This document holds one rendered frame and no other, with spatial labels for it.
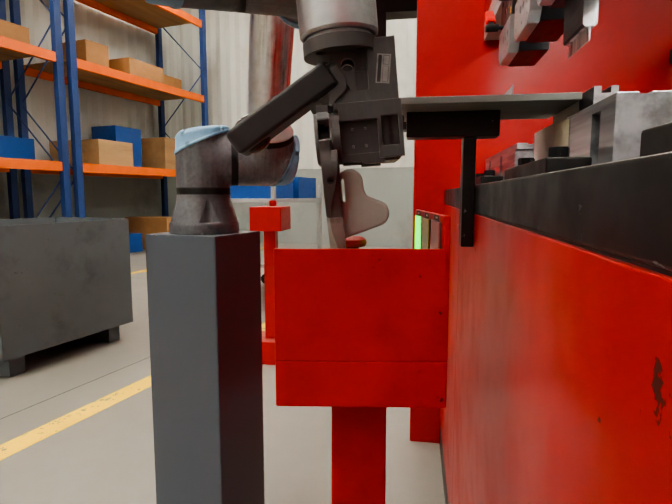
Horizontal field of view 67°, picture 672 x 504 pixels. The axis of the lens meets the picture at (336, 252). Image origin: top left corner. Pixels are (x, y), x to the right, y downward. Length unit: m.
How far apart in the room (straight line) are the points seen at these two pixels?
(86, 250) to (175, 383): 1.92
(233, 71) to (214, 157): 8.69
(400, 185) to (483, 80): 6.59
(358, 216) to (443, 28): 1.35
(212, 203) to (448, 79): 0.94
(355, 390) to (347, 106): 0.26
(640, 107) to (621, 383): 0.43
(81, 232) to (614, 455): 2.86
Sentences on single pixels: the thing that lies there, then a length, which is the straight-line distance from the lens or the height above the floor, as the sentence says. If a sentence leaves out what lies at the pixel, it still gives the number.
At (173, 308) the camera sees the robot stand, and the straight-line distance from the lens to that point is 1.13.
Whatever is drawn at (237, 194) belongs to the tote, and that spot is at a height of 0.86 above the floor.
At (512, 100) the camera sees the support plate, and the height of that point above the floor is 0.99.
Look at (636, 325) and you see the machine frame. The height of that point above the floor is 0.80.
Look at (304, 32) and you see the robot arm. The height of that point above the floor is 1.01.
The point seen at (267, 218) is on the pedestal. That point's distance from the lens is 2.51.
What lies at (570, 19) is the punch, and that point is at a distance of 0.94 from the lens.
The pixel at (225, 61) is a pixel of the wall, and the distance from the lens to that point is 9.92.
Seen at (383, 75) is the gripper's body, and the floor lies 0.97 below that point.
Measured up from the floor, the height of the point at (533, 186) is 0.87.
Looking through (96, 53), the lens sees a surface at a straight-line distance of 7.90.
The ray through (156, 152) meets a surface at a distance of 8.68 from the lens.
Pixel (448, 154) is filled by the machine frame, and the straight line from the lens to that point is 1.71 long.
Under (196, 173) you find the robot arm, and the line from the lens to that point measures 1.11.
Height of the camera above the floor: 0.86
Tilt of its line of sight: 6 degrees down
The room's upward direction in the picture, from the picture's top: straight up
